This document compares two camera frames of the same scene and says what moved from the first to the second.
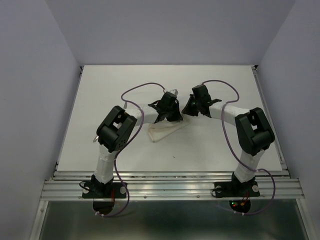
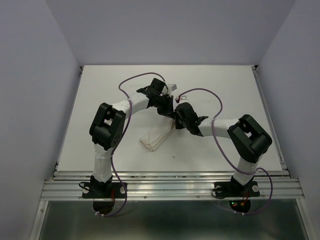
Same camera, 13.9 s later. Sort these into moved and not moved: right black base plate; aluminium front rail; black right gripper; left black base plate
Moved: black right gripper
Not moved: right black base plate; left black base plate; aluminium front rail
